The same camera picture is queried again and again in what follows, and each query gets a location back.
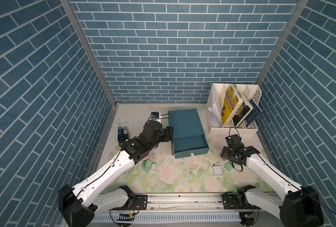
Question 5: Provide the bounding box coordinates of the black Moon and Sixpence book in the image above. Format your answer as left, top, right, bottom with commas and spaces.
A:
232, 95, 253, 127

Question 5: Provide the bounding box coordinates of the green plug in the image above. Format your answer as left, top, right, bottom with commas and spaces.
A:
224, 162, 233, 172
143, 159, 153, 170

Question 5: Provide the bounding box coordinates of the white paper stack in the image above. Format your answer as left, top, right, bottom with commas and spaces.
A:
208, 102, 223, 128

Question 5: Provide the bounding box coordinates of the black stapler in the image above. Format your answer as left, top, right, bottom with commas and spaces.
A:
123, 126, 129, 142

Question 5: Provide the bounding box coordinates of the metal base rail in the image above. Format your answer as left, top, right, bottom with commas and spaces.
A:
68, 192, 299, 213

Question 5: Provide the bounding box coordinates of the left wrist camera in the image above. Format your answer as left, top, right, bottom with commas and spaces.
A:
151, 112, 159, 119

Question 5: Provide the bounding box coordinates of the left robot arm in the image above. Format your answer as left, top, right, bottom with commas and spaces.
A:
58, 121, 174, 227

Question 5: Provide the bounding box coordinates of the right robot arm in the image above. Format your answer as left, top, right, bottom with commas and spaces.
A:
221, 134, 324, 227

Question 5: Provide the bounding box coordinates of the white vent grille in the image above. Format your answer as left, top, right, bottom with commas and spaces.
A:
92, 212, 241, 224

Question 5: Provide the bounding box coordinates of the floral table mat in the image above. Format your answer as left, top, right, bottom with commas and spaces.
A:
103, 135, 273, 194

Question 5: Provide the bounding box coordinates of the white plastic file organizer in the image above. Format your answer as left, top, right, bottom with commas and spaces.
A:
206, 83, 262, 136

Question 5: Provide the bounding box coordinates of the yellow book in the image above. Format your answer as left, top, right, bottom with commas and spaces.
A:
220, 84, 243, 126

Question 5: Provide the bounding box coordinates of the white square plug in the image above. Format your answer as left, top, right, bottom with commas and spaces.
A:
212, 165, 223, 176

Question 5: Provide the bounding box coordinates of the blue stapler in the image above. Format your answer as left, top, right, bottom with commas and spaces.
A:
117, 127, 125, 147

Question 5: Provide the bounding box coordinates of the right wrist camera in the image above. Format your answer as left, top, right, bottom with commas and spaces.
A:
225, 134, 242, 147

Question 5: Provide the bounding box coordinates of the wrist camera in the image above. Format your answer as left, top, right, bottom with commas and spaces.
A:
151, 112, 159, 119
225, 134, 242, 147

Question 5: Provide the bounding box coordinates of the dark blue book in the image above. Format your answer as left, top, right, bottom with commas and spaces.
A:
244, 99, 262, 128

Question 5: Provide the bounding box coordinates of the teal drawer cabinet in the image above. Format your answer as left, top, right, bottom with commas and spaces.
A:
168, 108, 209, 159

